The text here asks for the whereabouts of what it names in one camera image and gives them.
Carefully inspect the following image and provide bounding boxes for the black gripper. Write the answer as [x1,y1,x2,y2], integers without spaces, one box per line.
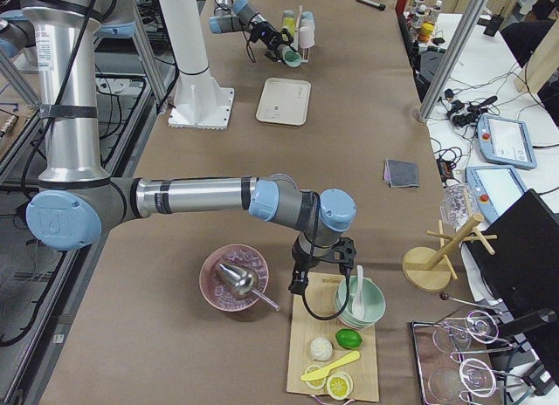
[252,21,293,64]
[288,233,356,296]

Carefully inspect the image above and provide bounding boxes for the green cup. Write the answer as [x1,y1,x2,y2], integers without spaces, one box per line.
[279,45,302,68]

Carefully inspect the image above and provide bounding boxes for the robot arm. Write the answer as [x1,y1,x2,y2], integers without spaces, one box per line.
[20,0,356,295]
[209,0,301,67]

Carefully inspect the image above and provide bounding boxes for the white cup rack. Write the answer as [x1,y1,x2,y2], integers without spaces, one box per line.
[282,6,315,63]

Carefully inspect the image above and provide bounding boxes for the yellow cup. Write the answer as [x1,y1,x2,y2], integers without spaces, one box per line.
[282,16,295,32]

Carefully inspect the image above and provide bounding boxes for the pink cup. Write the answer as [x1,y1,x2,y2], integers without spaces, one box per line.
[298,27,315,50]

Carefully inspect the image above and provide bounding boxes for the pale green-white cup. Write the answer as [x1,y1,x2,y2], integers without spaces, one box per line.
[300,18,315,31]

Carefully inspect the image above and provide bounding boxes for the light blue cup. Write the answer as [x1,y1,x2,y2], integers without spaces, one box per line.
[301,10,314,20]

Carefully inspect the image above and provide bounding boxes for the cream rabbit tray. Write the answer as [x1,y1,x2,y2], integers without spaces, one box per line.
[256,78,311,127]

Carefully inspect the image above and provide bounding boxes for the clear glass cup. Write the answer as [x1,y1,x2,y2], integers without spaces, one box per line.
[440,183,479,228]

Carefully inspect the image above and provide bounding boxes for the black glass holder tray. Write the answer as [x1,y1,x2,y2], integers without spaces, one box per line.
[408,308,559,405]

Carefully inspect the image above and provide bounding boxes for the white ceramic spoon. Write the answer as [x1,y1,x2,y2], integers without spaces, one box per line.
[352,264,365,319]

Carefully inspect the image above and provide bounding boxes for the stacked green bowls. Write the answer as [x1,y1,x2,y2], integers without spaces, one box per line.
[338,276,386,329]

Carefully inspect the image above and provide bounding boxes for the wooden mug tree stand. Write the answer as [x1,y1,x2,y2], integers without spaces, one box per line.
[402,211,497,292]

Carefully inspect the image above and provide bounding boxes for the green lime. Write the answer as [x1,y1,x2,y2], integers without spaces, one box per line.
[335,328,363,350]

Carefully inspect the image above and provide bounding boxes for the grey folded cloth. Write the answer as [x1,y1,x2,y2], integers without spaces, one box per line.
[383,159,419,188]

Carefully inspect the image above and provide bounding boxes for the white steamed bun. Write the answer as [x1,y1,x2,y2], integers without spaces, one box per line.
[309,337,334,361]

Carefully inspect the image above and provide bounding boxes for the metal ice scoop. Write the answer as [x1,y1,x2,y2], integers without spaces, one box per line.
[216,261,280,312]

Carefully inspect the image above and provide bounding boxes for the bamboo cutting board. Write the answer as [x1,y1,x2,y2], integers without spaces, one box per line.
[286,272,380,402]

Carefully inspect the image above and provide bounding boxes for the yellow plastic knife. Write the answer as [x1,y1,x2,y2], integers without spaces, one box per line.
[300,351,361,381]

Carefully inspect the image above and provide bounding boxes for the pink ice bowl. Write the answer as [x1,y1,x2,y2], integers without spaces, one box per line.
[199,244,269,312]

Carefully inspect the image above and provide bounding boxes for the lemon half slice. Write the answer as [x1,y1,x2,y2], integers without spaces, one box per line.
[305,364,326,391]

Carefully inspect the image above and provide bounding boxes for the near teach pendant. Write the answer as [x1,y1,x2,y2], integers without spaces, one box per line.
[466,165,527,224]

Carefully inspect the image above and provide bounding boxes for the teach pendant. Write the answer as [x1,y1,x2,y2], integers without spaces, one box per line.
[477,113,537,170]
[466,165,527,224]

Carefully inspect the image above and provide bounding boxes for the black monitor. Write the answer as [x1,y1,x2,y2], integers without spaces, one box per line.
[467,189,558,317]

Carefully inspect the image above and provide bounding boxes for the far teach pendant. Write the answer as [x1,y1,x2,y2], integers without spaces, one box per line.
[477,113,537,170]

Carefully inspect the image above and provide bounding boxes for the aluminium frame post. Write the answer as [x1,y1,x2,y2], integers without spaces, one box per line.
[418,0,488,123]

